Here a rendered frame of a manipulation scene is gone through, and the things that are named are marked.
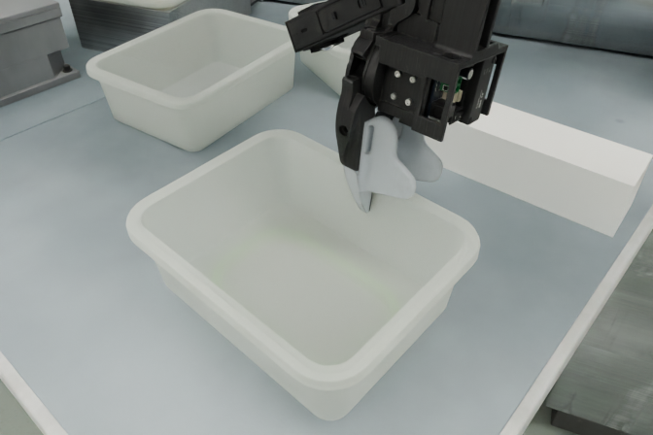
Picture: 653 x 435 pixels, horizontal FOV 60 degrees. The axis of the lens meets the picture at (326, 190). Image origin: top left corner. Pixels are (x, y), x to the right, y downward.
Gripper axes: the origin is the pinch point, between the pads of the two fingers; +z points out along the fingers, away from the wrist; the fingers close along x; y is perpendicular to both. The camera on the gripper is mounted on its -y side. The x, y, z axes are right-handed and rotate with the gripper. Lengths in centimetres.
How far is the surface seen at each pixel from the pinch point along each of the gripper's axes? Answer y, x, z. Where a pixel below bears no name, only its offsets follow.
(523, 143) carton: 6.3, 16.8, -1.7
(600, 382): 22, 54, 52
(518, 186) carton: 7.1, 17.2, 2.9
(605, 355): 21, 53, 45
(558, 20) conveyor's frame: -5, 54, -6
